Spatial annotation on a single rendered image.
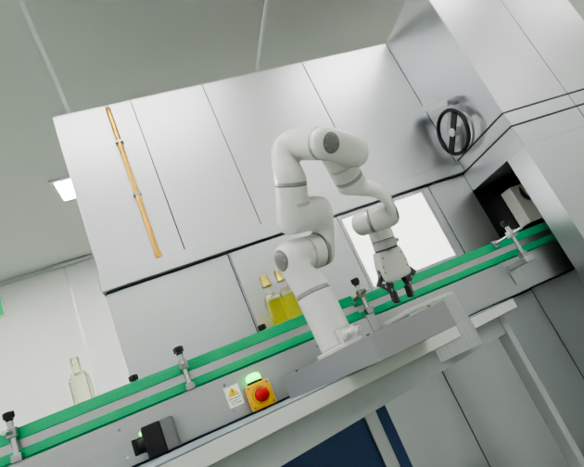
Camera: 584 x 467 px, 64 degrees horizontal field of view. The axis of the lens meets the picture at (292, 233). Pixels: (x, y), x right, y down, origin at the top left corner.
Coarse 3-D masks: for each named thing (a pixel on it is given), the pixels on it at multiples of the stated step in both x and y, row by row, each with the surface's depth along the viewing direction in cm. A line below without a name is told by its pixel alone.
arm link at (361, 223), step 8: (360, 216) 140; (352, 224) 141; (360, 224) 140; (368, 224) 139; (360, 232) 141; (368, 232) 140; (376, 232) 146; (384, 232) 145; (392, 232) 147; (376, 240) 146
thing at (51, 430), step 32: (288, 320) 148; (352, 320) 151; (224, 352) 140; (256, 352) 142; (128, 384) 133; (160, 384) 135; (64, 416) 127; (96, 416) 129; (0, 448) 122; (32, 448) 123
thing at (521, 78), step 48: (432, 0) 202; (480, 0) 207; (528, 0) 213; (432, 48) 209; (480, 48) 196; (528, 48) 201; (576, 48) 206; (432, 96) 219; (480, 96) 192; (528, 96) 190; (576, 96) 194; (480, 144) 200; (528, 144) 180
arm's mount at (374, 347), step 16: (400, 320) 104; (416, 320) 107; (432, 320) 111; (448, 320) 115; (368, 336) 96; (384, 336) 98; (400, 336) 101; (416, 336) 104; (336, 352) 103; (352, 352) 99; (368, 352) 96; (384, 352) 96; (304, 368) 110; (320, 368) 107; (336, 368) 103; (352, 368) 100; (288, 384) 115; (304, 384) 111; (320, 384) 107
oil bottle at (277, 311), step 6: (270, 294) 161; (276, 294) 161; (264, 300) 163; (270, 300) 160; (276, 300) 160; (282, 300) 161; (270, 306) 159; (276, 306) 160; (282, 306) 160; (270, 312) 160; (276, 312) 159; (282, 312) 159; (270, 318) 163; (276, 318) 158; (282, 318) 158; (288, 318) 159
